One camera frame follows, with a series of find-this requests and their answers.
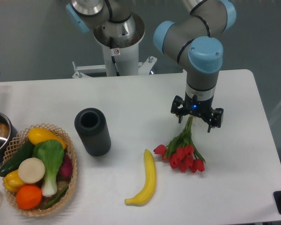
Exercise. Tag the beige round bun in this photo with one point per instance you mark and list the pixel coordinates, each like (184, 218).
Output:
(31, 170)

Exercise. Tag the woven wicker basket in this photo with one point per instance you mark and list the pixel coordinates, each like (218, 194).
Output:
(16, 144)

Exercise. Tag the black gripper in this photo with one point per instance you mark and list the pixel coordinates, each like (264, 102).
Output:
(198, 103)

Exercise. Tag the dark grey ribbed vase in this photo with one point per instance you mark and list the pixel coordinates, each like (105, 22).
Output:
(91, 126)

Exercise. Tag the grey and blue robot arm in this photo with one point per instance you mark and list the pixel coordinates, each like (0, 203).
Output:
(191, 44)

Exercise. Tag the yellow bell pepper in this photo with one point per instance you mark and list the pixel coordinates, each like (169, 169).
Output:
(12, 182)

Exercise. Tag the orange fruit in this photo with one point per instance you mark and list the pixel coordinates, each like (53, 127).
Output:
(28, 197)

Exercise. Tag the purple red onion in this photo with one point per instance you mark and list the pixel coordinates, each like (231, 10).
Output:
(66, 168)

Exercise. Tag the green bok choy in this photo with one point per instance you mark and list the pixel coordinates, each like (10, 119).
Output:
(51, 153)

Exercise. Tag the red tulip bouquet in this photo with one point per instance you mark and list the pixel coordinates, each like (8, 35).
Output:
(181, 152)

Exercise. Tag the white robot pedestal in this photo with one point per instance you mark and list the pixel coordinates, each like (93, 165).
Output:
(120, 47)

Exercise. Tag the green cucumber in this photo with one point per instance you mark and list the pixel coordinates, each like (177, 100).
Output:
(14, 162)

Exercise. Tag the yellow banana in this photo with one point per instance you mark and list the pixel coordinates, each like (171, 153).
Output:
(148, 190)

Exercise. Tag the yellow squash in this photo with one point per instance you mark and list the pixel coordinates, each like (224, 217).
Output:
(37, 135)

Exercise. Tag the green chili pepper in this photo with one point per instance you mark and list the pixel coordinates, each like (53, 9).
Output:
(56, 198)

